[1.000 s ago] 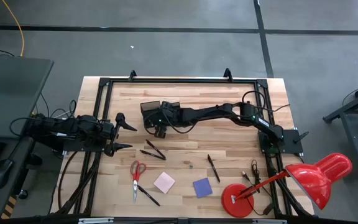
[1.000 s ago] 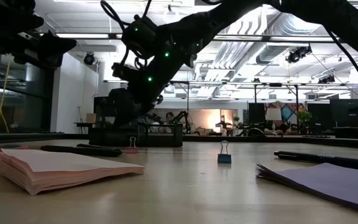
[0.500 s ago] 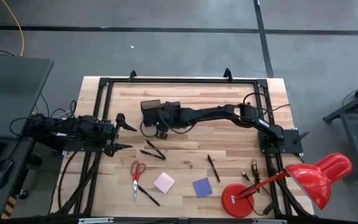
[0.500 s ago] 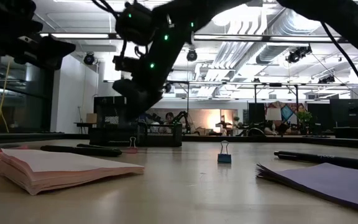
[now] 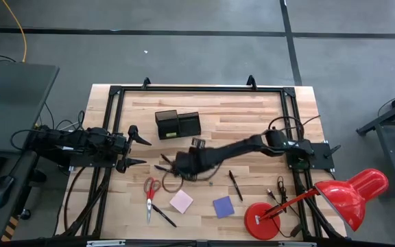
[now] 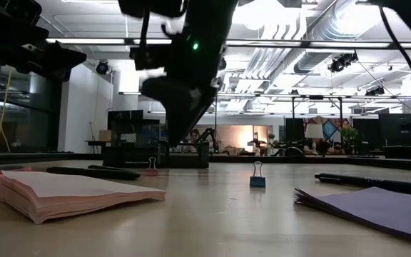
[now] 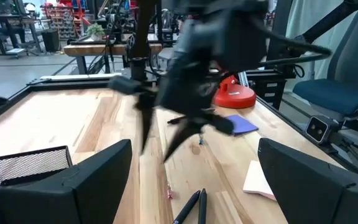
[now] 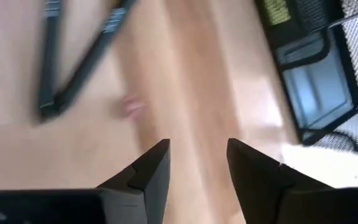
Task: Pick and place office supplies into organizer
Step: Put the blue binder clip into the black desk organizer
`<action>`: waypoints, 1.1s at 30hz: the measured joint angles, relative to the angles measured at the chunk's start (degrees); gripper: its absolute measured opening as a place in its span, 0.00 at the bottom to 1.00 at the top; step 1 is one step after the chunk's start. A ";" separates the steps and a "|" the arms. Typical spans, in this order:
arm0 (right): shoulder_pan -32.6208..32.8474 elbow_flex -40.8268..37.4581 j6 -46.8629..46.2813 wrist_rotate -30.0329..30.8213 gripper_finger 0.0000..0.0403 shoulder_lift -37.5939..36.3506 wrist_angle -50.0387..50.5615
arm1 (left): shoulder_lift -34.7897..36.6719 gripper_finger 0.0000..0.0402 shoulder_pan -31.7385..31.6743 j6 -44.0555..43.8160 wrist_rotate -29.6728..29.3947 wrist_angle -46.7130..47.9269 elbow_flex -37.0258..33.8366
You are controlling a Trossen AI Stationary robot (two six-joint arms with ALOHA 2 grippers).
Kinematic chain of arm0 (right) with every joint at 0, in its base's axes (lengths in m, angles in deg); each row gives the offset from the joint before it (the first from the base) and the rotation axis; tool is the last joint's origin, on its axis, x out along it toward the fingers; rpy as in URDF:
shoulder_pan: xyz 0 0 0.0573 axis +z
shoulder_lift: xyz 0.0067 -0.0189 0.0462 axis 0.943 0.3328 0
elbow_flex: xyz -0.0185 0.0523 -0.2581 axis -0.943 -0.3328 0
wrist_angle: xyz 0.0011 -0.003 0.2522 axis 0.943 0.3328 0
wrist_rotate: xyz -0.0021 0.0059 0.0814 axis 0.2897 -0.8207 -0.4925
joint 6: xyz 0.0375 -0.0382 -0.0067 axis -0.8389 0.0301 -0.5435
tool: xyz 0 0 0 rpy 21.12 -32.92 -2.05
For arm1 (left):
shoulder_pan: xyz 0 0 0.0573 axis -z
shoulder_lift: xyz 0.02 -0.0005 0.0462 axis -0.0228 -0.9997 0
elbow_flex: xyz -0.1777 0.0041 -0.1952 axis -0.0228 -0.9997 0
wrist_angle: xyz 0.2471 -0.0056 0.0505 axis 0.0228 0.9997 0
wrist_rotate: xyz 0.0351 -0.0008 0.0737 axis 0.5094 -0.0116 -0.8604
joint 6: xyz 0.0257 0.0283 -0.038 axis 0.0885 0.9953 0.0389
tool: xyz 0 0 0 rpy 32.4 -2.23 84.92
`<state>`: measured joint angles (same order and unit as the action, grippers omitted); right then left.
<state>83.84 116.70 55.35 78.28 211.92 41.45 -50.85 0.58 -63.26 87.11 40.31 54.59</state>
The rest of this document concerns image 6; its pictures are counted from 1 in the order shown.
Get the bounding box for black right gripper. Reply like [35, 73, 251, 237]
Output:
[140, 0, 238, 146]

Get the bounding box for black mesh desk organizer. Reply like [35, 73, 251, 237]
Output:
[101, 119, 210, 169]

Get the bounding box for red binder clip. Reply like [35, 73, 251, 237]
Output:
[143, 156, 159, 177]

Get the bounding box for blue binder clip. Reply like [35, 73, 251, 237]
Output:
[249, 161, 267, 188]

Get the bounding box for pink sticky note pad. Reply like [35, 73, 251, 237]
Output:
[0, 170, 166, 225]

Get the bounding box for purple sticky note pad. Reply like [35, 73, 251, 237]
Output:
[293, 186, 411, 247]

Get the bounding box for person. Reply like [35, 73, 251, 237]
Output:
[187, 128, 203, 153]

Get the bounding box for narrow black monitor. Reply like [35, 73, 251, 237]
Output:
[285, 117, 305, 143]

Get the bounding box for white shade table lamp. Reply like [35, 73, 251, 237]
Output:
[304, 123, 325, 153]

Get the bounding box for black ceiling track spotlight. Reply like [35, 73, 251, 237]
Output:
[328, 51, 359, 74]

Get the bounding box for green potted plant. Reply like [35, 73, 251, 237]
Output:
[340, 126, 360, 155]

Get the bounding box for wide black monitor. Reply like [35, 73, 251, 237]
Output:
[378, 113, 411, 147]

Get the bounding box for black metal table frame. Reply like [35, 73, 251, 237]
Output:
[0, 151, 411, 173]

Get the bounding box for colourful wall hanging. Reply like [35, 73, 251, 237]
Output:
[303, 115, 352, 143]

